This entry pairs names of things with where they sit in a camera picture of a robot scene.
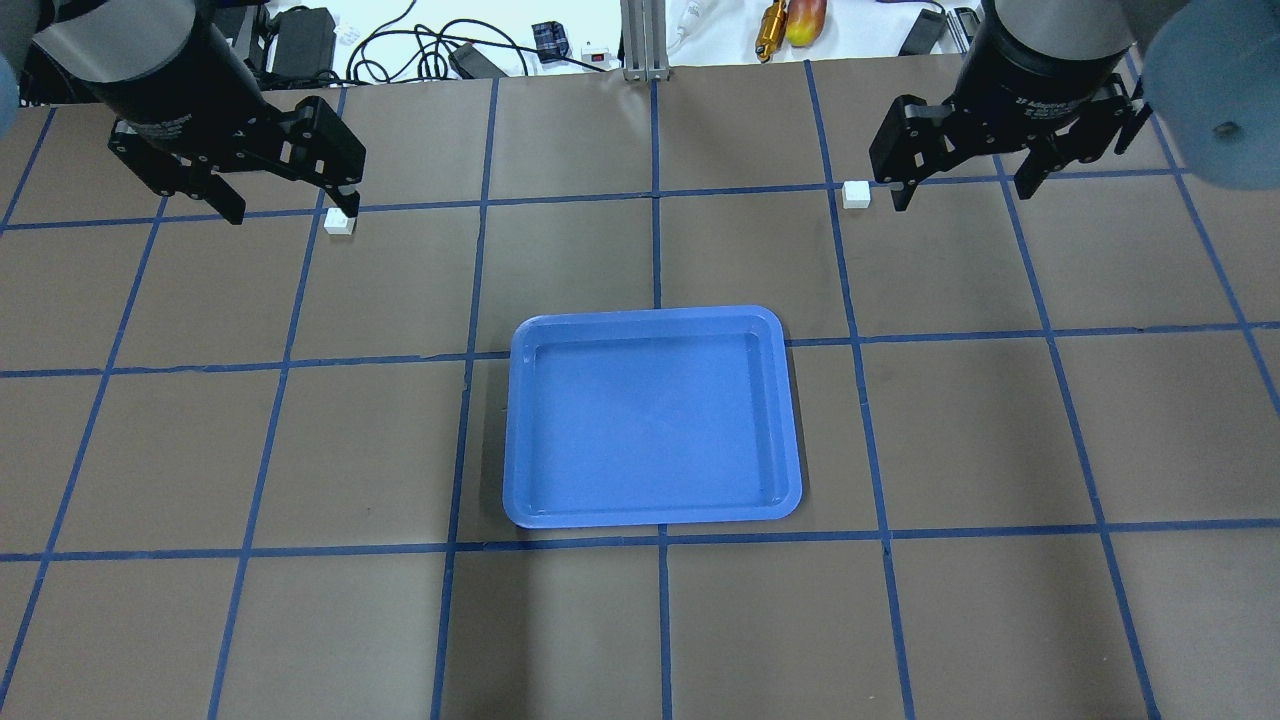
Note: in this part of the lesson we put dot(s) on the white block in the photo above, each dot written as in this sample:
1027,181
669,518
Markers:
856,194
338,223

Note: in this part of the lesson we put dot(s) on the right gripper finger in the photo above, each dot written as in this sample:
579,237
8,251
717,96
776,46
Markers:
1109,119
917,140

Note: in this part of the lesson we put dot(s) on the black power adapter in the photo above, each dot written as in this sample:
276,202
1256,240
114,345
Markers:
304,42

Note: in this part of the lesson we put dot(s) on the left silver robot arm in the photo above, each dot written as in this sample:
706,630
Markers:
187,110

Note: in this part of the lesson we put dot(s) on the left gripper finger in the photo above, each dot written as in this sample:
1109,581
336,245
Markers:
167,175
312,144

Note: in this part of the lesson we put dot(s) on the blue plastic tray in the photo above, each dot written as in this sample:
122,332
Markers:
682,415

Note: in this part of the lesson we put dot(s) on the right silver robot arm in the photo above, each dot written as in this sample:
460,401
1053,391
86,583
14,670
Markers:
1210,73

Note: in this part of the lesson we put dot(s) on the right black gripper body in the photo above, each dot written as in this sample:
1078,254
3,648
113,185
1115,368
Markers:
1040,72

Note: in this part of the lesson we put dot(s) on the yellow red mango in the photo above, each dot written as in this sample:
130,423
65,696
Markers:
806,21

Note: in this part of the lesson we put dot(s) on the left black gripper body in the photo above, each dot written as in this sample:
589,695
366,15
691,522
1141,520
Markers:
168,88

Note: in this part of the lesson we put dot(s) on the aluminium frame post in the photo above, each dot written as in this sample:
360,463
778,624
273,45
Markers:
644,52

